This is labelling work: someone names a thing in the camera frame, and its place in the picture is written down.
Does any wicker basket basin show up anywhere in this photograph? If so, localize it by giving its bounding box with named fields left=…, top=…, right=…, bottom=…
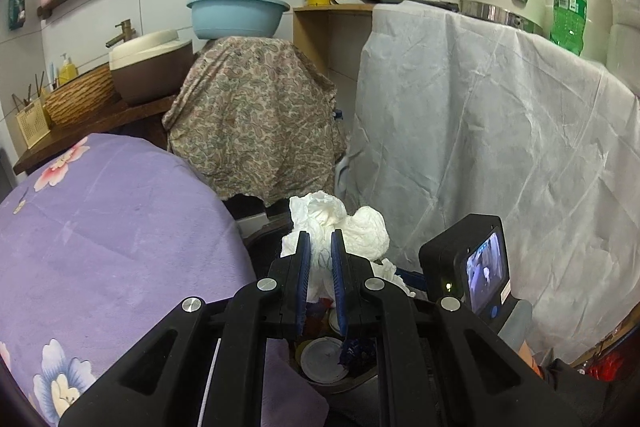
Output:
left=42, top=63, right=121, bottom=128

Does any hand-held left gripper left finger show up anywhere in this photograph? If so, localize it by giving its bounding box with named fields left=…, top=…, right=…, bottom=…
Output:
left=59, top=231, right=312, bottom=427

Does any light wooden cabinet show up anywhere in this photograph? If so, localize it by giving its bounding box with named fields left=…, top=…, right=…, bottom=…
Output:
left=292, top=4, right=376, bottom=82

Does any blue snack wrapper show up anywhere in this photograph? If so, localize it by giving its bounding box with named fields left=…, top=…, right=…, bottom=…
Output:
left=340, top=339, right=376, bottom=368

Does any paisley cloth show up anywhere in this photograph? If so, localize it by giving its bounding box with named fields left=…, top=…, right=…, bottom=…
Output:
left=162, top=36, right=348, bottom=208

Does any bronze faucet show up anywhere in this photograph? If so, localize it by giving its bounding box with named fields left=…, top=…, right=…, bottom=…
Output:
left=105, top=19, right=136, bottom=48

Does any purple floral tablecloth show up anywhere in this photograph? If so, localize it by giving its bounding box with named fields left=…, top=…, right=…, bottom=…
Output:
left=0, top=132, right=331, bottom=427

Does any brown white rice cooker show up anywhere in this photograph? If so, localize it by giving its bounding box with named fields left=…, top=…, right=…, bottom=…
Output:
left=109, top=31, right=195, bottom=105

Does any beige chopstick holder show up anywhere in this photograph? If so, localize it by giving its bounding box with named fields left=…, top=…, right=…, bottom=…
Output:
left=15, top=99, right=51, bottom=150

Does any black trash bin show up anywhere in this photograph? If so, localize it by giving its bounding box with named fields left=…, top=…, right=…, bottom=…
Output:
left=239, top=214, right=451, bottom=427

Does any green plastic bottle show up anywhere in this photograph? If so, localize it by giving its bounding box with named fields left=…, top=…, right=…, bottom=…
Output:
left=550, top=0, right=588, bottom=56

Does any dark wooden counter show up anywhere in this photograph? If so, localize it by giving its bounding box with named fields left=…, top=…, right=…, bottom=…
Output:
left=12, top=99, right=178, bottom=175

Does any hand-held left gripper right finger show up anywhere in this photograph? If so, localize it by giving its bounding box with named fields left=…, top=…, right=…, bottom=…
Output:
left=331, top=229, right=583, bottom=427

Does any white tissue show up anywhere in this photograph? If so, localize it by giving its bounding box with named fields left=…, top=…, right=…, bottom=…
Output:
left=345, top=206, right=416, bottom=298
left=281, top=191, right=351, bottom=303

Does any bunch of chopsticks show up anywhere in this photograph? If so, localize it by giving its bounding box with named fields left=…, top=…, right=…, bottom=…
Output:
left=11, top=62, right=56, bottom=105

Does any yellow soap bottle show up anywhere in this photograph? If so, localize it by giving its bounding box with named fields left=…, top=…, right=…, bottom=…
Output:
left=58, top=53, right=79, bottom=85

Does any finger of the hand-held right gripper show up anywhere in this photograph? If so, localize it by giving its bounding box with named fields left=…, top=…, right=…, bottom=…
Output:
left=395, top=271, right=426, bottom=290

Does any person's right hand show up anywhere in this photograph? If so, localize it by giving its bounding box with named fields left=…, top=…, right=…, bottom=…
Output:
left=519, top=336, right=546, bottom=379

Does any light blue basin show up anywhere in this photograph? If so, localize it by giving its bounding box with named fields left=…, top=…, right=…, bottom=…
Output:
left=186, top=0, right=291, bottom=40

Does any green packet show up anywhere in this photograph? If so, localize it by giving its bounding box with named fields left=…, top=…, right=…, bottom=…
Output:
left=7, top=0, right=27, bottom=32

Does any white cover cloth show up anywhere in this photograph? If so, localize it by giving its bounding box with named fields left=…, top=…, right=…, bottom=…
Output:
left=345, top=1, right=640, bottom=363

